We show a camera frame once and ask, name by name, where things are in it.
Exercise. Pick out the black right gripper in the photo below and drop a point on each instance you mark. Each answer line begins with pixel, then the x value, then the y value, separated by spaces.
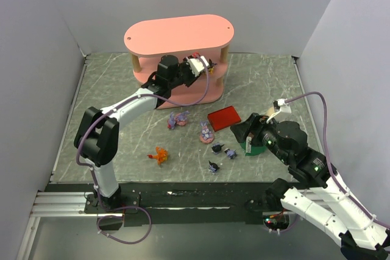
pixel 249 129

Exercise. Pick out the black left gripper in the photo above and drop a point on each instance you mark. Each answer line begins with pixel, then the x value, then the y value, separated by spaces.
pixel 189 73

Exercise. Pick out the orange pikachu figure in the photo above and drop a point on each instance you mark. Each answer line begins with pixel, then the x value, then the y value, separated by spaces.
pixel 161 155

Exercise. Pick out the black winged pikachu figure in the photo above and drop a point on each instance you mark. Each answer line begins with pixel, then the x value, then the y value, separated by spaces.
pixel 211 66

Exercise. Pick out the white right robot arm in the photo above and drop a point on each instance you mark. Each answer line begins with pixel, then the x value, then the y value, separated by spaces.
pixel 356 233

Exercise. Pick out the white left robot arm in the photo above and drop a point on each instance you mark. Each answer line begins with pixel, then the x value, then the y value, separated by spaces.
pixel 97 137

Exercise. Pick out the pink three-tier wooden shelf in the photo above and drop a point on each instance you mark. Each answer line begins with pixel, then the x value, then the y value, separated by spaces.
pixel 208 35

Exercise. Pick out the red flat box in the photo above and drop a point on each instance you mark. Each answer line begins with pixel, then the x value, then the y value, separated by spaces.
pixel 223 118

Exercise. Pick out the purple black figure right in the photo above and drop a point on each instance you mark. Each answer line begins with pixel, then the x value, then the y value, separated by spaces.
pixel 231 154

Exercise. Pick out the purple black figure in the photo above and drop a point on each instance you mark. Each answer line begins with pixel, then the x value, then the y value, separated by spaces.
pixel 213 167
pixel 231 154
pixel 217 148

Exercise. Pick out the purple black figure upper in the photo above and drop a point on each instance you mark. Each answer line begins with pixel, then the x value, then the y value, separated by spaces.
pixel 217 148

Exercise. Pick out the beige pump bottle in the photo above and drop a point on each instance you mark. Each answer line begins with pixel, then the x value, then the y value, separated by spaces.
pixel 270 111

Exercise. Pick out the purple black figure lower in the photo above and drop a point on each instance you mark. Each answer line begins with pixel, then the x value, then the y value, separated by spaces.
pixel 213 167

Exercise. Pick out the lying purple bunny pink base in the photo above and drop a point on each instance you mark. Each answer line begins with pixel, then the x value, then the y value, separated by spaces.
pixel 181 119

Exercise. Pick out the small purple bunny figure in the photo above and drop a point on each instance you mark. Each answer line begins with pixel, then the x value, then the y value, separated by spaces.
pixel 171 121

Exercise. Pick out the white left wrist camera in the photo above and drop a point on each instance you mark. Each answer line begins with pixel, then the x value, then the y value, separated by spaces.
pixel 198 64

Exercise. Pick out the aluminium rail frame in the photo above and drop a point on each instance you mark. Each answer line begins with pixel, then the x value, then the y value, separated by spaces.
pixel 60 204

